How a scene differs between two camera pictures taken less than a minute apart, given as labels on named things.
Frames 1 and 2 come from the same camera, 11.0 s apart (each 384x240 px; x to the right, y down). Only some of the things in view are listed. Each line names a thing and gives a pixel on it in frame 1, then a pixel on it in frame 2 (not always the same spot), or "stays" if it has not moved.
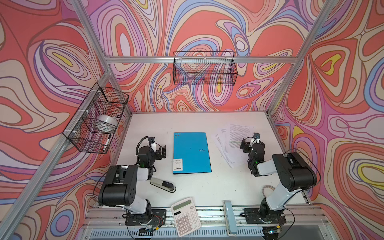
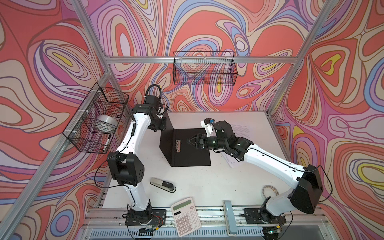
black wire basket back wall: (204, 68) stays
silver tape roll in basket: (105, 123) stays
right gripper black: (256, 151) -> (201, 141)
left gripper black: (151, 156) -> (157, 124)
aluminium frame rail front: (102, 224) stays
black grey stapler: (166, 186) stays
